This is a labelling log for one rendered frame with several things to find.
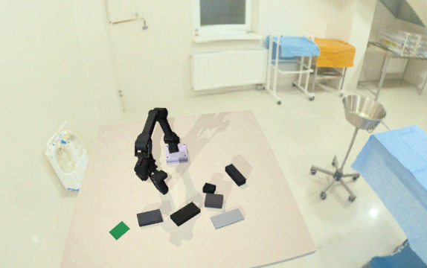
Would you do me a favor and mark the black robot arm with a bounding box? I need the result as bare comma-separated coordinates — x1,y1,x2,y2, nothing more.
134,107,180,182

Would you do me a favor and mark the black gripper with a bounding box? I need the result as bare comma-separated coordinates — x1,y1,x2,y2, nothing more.
148,159,167,184

